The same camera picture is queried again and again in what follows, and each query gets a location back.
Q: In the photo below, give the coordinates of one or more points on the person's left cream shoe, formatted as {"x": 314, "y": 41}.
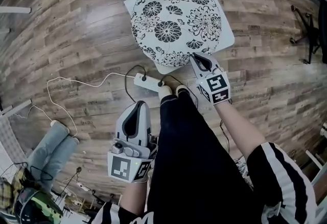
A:
{"x": 164, "y": 91}

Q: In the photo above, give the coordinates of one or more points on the person's right cream shoe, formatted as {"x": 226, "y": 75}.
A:
{"x": 182, "y": 88}

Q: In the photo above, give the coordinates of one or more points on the person's right forearm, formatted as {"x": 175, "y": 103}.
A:
{"x": 237, "y": 128}

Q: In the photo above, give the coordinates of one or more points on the person's cream shoe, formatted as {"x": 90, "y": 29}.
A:
{"x": 164, "y": 91}
{"x": 182, "y": 88}

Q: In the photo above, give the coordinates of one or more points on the person's left forearm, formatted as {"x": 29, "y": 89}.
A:
{"x": 132, "y": 195}

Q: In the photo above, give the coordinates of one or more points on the white power strip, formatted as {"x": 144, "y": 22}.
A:
{"x": 150, "y": 81}

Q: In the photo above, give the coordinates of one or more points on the white wooden chair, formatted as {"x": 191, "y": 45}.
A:
{"x": 224, "y": 36}

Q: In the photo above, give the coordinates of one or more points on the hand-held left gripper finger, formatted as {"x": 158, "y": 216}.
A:
{"x": 119, "y": 128}
{"x": 145, "y": 128}

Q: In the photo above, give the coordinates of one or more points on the person's black striped shirt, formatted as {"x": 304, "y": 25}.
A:
{"x": 281, "y": 179}

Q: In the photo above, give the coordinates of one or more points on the person's black trousers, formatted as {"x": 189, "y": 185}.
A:
{"x": 184, "y": 128}

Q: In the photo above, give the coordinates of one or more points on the black office chair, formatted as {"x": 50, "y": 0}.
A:
{"x": 310, "y": 36}

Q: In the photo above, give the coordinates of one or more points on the floral black white cushion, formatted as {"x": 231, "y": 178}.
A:
{"x": 176, "y": 26}

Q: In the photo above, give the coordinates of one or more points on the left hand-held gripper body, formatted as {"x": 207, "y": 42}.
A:
{"x": 122, "y": 166}

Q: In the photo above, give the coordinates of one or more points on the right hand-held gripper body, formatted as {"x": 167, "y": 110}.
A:
{"x": 217, "y": 87}

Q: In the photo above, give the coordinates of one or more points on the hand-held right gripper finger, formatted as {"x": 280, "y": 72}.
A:
{"x": 198, "y": 70}
{"x": 215, "y": 65}

